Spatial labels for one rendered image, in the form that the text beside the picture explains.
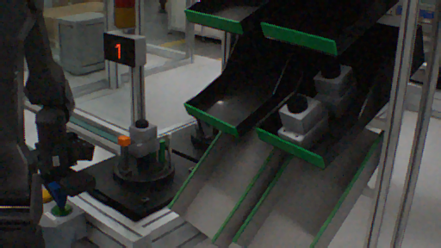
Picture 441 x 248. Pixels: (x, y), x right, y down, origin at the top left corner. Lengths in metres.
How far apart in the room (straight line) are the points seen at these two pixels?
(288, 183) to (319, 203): 0.07
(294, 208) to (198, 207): 0.19
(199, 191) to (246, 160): 0.11
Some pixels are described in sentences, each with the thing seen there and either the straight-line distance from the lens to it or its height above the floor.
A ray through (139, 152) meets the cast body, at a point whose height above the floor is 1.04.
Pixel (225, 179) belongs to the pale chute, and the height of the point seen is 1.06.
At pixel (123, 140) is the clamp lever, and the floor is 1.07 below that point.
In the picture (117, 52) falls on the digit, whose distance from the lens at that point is 1.23.
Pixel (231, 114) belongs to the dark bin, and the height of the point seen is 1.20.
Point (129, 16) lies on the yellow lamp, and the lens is 1.20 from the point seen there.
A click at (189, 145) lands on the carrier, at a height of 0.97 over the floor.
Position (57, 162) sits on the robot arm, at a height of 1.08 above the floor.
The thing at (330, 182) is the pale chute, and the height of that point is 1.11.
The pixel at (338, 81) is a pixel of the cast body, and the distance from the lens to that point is 0.73.
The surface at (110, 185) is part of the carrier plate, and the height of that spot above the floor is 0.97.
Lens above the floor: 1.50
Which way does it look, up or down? 23 degrees down
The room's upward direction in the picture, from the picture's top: 2 degrees clockwise
